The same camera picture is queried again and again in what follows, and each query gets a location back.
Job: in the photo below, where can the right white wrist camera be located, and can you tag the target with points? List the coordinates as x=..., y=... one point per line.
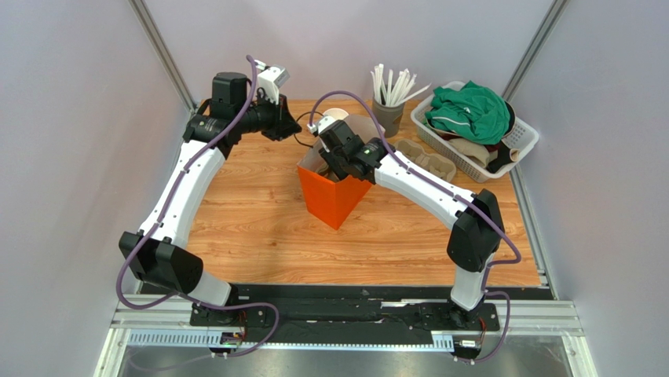
x=318, y=127

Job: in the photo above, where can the paper cup stack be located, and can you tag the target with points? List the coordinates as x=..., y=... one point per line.
x=336, y=113

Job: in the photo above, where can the white wrapped straws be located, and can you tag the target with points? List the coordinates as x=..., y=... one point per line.
x=391, y=89

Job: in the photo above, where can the grey straw holder cup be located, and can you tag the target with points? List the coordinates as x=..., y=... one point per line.
x=388, y=117

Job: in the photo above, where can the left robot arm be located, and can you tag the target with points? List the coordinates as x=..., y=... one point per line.
x=156, y=253

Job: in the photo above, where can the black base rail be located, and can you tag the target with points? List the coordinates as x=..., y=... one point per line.
x=345, y=314

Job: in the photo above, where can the orange paper bag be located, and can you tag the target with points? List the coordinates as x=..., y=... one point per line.
x=330, y=200

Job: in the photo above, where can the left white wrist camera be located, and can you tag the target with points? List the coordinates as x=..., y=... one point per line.
x=269, y=80

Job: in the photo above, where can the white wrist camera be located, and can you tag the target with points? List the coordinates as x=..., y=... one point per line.
x=318, y=127
x=269, y=80

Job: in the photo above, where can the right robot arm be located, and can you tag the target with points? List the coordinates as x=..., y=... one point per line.
x=473, y=219

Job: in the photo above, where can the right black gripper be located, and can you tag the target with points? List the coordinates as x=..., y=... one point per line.
x=330, y=157

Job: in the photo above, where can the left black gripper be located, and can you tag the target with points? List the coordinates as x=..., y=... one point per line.
x=283, y=124

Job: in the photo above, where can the green cloth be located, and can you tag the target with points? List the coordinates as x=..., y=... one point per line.
x=473, y=112

